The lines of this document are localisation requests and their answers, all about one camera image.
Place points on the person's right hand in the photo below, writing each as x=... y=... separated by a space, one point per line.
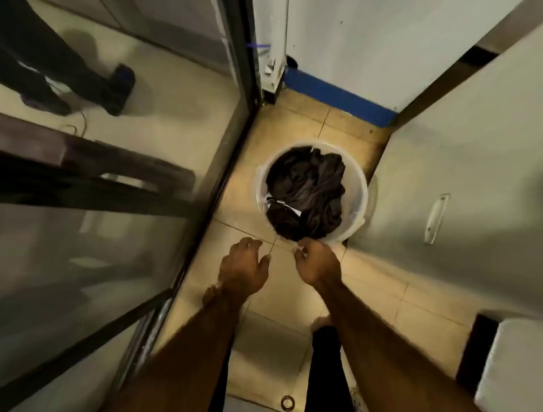
x=318 y=263

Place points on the person's left hand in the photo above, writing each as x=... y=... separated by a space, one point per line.
x=242 y=267

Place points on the translucent white plastic bucket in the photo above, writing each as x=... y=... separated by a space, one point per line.
x=355 y=208

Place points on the black eyelet curtain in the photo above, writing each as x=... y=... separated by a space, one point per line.
x=305 y=182

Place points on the white washing machine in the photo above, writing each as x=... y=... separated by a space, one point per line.
x=466 y=148

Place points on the person's right forearm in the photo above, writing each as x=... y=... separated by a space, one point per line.
x=382 y=352

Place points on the person's left forearm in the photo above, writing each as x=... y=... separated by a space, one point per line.
x=182 y=361

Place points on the person's left foot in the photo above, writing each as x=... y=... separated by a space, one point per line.
x=211 y=297

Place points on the dark wooden furniture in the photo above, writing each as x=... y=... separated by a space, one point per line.
x=85 y=165

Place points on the white appliance with blue base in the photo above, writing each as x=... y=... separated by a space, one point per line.
x=360 y=42

